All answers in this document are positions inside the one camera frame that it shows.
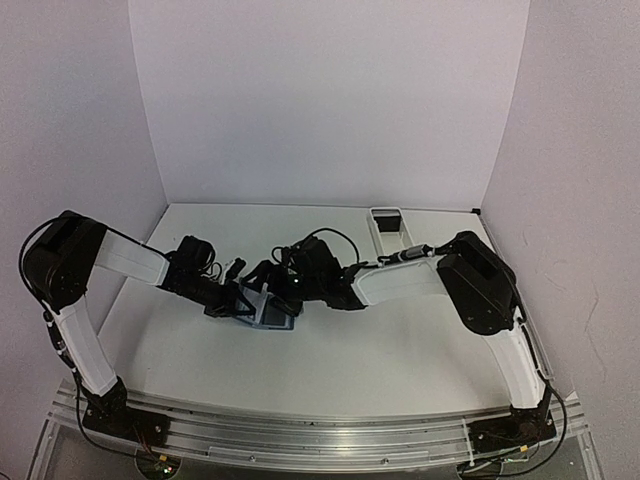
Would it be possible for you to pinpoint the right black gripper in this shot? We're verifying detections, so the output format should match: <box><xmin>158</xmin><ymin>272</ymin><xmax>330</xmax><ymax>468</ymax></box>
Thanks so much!
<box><xmin>241</xmin><ymin>260</ymin><xmax>324</xmax><ymax>316</ymax></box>

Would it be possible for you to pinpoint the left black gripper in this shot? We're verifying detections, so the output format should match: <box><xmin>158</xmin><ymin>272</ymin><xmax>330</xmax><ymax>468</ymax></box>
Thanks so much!
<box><xmin>176</xmin><ymin>270</ymin><xmax>254</xmax><ymax>317</ymax></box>

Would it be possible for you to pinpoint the blue card holder wallet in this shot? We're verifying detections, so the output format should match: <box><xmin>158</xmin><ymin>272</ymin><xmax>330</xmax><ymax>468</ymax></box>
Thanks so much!
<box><xmin>232</xmin><ymin>280</ymin><xmax>295</xmax><ymax>331</ymax></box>

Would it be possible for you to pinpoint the black VIP card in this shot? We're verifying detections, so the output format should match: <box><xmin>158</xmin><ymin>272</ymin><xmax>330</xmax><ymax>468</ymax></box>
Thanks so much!
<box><xmin>262</xmin><ymin>305</ymin><xmax>293</xmax><ymax>330</ymax></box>

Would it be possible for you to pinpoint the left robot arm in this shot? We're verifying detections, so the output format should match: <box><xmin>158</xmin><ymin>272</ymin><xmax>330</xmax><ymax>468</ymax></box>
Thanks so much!
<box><xmin>19</xmin><ymin>211</ymin><xmax>256</xmax><ymax>397</ymax></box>

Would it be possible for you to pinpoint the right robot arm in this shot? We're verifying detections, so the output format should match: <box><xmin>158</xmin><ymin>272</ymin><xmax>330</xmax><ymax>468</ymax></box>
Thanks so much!
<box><xmin>241</xmin><ymin>231</ymin><xmax>548</xmax><ymax>410</ymax></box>

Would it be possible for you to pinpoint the white plastic tray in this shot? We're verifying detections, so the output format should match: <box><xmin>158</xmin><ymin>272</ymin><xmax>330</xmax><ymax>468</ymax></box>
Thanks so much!
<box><xmin>367</xmin><ymin>207</ymin><xmax>416</xmax><ymax>257</ymax></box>

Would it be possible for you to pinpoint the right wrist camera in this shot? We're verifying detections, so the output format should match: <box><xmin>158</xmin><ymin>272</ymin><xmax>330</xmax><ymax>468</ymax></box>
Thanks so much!
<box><xmin>271</xmin><ymin>246</ymin><xmax>296</xmax><ymax>271</ymax></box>

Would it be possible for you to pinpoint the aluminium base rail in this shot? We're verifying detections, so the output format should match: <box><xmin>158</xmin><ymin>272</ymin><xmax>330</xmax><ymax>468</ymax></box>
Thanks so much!
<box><xmin>28</xmin><ymin>382</ymin><xmax>602</xmax><ymax>479</ymax></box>

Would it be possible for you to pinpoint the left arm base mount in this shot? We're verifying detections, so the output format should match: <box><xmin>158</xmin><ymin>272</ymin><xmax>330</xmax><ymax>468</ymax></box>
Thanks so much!
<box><xmin>79</xmin><ymin>376</ymin><xmax>170</xmax><ymax>447</ymax></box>

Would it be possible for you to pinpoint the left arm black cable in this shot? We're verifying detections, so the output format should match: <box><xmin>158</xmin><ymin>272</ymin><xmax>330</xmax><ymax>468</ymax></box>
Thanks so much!
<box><xmin>72</xmin><ymin>384</ymin><xmax>146</xmax><ymax>454</ymax></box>

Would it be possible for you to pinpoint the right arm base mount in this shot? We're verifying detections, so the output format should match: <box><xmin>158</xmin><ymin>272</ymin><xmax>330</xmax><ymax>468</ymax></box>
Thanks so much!
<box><xmin>468</xmin><ymin>387</ymin><xmax>556</xmax><ymax>454</ymax></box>

